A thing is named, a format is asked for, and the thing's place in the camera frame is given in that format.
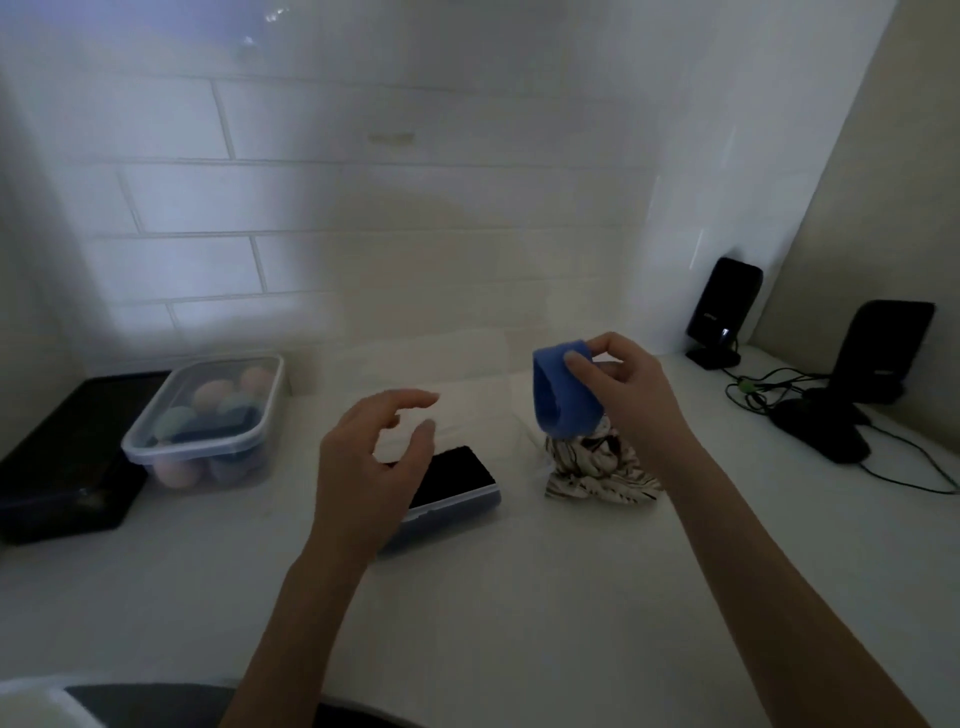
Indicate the pile of pastel makeup sponges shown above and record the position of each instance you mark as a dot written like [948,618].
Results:
[214,394]

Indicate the small clear hinged box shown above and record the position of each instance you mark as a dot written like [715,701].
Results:
[480,405]

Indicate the white patterned scrunchie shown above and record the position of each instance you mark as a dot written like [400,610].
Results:
[600,480]

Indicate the person's right hand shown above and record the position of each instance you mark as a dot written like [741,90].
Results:
[645,412]

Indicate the white cabinet frame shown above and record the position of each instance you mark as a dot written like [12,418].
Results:
[37,709]

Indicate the black computer mouse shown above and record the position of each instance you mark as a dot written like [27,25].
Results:
[825,431]

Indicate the black tray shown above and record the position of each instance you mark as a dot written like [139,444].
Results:
[60,457]

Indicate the person's dark clothing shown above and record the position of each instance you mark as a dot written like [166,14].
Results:
[165,709]

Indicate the blue headband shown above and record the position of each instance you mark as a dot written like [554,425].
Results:
[574,409]

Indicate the person's left forearm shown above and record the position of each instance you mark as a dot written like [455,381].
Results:
[292,645]

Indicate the person's right forearm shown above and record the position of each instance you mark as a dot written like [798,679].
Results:
[787,600]

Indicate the black desktop speaker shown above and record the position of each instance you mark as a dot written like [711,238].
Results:
[885,345]
[724,300]

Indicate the person's left hand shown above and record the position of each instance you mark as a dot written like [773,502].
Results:
[360,487]

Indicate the clear lidded sponge container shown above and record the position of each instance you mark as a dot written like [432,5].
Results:
[139,450]

